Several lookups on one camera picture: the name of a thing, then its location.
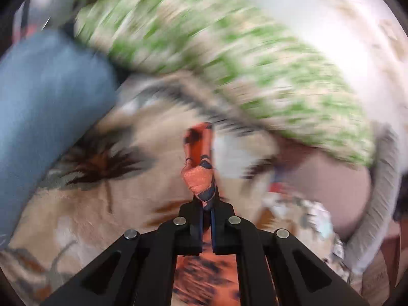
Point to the blue pillow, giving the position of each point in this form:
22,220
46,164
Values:
47,102

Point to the orange floral garment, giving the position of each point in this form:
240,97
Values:
198,178

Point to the striped bedsheet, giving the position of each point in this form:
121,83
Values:
379,280

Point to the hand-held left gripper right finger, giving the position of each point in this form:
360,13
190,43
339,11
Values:
223,229

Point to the beige leaf print blanket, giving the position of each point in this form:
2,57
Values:
127,197

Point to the pink pillow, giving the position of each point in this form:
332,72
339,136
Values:
334,194

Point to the green patterned cloth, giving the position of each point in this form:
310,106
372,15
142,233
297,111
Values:
223,54

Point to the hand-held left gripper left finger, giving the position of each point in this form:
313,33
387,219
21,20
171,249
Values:
190,229

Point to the grey frilled pillow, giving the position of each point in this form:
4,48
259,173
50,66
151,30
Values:
379,197

